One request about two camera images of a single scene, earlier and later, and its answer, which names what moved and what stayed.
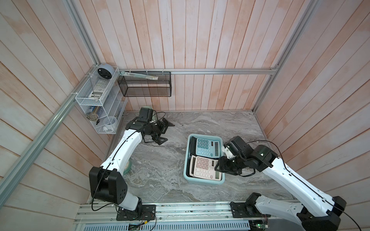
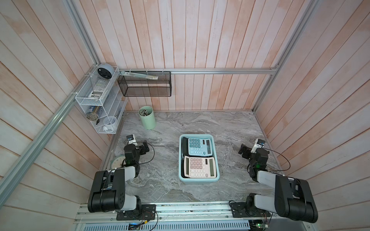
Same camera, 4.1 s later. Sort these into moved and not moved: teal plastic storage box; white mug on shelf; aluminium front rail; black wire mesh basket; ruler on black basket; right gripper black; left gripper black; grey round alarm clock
Moved: left gripper black; teal plastic storage box; right gripper black
Not moved: black wire mesh basket; white mug on shelf; grey round alarm clock; aluminium front rail; ruler on black basket
